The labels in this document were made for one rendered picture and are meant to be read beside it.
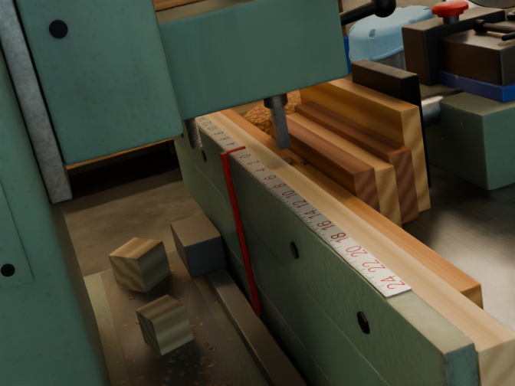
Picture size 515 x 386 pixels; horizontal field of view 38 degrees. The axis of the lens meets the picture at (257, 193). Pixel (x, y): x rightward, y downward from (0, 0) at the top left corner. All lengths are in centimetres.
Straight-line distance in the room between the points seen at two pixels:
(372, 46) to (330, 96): 64
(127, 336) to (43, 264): 23
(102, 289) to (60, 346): 30
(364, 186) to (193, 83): 14
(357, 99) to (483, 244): 16
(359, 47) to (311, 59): 75
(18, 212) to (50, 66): 9
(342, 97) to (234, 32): 14
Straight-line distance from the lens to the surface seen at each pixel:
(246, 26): 52
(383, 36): 127
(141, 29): 47
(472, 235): 51
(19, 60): 46
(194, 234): 72
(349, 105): 61
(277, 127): 58
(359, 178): 49
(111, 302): 75
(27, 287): 47
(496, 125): 57
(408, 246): 42
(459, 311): 34
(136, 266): 73
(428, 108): 61
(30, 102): 47
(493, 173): 58
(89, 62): 47
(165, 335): 63
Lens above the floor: 113
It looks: 21 degrees down
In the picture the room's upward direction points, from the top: 12 degrees counter-clockwise
